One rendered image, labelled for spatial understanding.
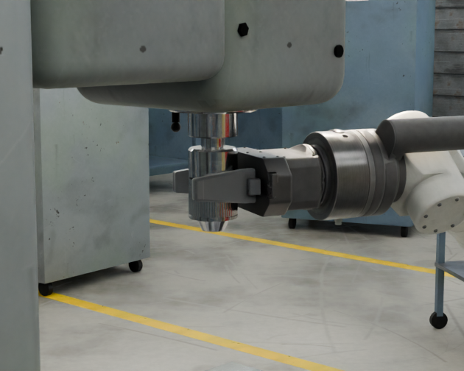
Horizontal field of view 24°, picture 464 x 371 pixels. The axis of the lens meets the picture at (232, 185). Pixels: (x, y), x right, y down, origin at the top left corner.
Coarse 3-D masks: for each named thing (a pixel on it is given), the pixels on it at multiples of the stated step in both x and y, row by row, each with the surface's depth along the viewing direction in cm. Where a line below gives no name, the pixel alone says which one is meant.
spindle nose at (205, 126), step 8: (192, 120) 100; (200, 120) 99; (208, 120) 99; (216, 120) 99; (224, 120) 99; (232, 120) 100; (192, 128) 100; (200, 128) 99; (208, 128) 99; (216, 128) 99; (224, 128) 99; (232, 128) 100; (192, 136) 100; (200, 136) 99; (208, 136) 99; (216, 136) 99; (224, 136) 99; (232, 136) 100
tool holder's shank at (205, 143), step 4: (204, 140) 100; (208, 140) 100; (212, 140) 100; (216, 140) 100; (220, 140) 100; (224, 140) 101; (204, 144) 101; (208, 144) 100; (212, 144) 100; (216, 144) 100; (220, 144) 101; (224, 144) 101; (208, 148) 100; (212, 148) 100; (216, 148) 100
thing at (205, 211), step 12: (192, 168) 100; (204, 168) 99; (216, 168) 99; (228, 168) 100; (192, 204) 101; (204, 204) 100; (216, 204) 100; (228, 204) 100; (192, 216) 101; (204, 216) 100; (216, 216) 100; (228, 216) 101
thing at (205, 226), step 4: (200, 224) 102; (204, 224) 101; (208, 224) 101; (212, 224) 101; (216, 224) 101; (220, 224) 101; (224, 224) 102; (204, 228) 102; (208, 228) 101; (212, 228) 101; (216, 228) 101; (220, 228) 102; (224, 228) 102
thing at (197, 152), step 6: (192, 150) 100; (198, 150) 100; (204, 150) 99; (210, 150) 99; (216, 150) 99; (222, 150) 99; (228, 150) 100; (234, 150) 100; (192, 156) 100; (198, 156) 100; (204, 156) 99; (210, 156) 99; (216, 156) 99; (222, 156) 99; (228, 156) 100; (234, 156) 100
